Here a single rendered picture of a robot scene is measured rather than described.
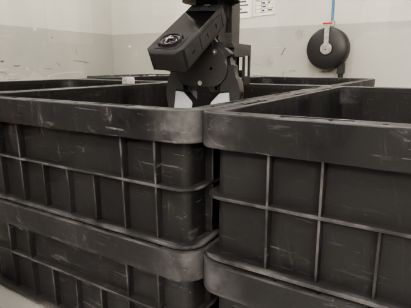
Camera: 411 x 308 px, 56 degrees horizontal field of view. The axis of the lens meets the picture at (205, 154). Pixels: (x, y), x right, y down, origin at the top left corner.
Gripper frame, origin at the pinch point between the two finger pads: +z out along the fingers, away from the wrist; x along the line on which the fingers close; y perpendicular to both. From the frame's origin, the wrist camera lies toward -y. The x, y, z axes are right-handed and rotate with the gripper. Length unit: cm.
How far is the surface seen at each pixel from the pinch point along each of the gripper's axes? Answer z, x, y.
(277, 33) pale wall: -41, 94, 338
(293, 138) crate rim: -6.9, -16.9, -21.0
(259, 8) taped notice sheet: -65, 113, 338
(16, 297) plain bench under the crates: 15.0, 14.9, -17.8
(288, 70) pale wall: -6, 81, 337
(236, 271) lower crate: 2.9, -13.3, -20.6
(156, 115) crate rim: -7.6, -6.6, -20.2
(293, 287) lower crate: 2.9, -17.4, -20.8
